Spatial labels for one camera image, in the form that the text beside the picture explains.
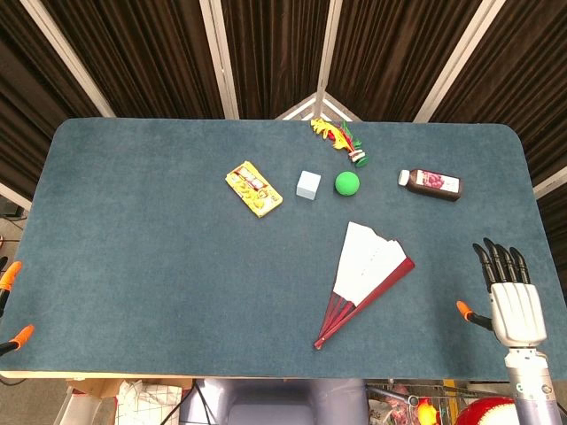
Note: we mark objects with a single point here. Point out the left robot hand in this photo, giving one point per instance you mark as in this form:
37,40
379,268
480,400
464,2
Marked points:
12,272

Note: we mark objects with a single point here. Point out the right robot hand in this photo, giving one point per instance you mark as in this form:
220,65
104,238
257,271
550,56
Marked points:
518,310

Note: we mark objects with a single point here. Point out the red ribbed paper folding fan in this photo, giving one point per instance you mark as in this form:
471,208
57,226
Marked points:
367,261

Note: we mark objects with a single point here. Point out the red and white ball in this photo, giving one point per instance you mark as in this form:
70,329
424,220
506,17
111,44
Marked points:
485,414

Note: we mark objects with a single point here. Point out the blue felt table cover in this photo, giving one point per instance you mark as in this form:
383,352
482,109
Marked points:
133,265

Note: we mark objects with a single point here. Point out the yellow red plush toy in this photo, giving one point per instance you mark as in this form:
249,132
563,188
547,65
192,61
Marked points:
427,409

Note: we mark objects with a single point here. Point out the dark juice bottle white cap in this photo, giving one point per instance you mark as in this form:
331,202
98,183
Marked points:
432,183

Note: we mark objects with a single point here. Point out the dark brown pleated curtain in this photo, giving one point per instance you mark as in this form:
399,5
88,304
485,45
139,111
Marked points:
531,88
142,57
26,110
390,57
274,53

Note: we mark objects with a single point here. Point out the white checked bag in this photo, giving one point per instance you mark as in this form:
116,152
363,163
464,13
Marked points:
150,403

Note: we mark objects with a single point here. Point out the green ball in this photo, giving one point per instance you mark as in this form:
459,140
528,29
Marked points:
347,183

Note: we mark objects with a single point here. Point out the light blue cube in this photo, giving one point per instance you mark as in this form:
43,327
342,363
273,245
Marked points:
308,185

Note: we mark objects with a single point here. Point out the colourful feather shuttlecock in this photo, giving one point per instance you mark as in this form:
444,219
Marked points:
339,139

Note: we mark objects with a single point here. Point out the yellow snack box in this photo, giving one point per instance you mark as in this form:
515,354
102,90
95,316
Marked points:
252,188

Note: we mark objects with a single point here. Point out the purple grey robot torso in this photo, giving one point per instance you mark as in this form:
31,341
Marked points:
274,403

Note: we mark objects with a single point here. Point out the white partition post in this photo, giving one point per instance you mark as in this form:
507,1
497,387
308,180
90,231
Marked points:
330,44
66,57
219,57
460,57

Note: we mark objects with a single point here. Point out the white partition base frame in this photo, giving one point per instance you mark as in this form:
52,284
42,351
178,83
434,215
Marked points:
316,106

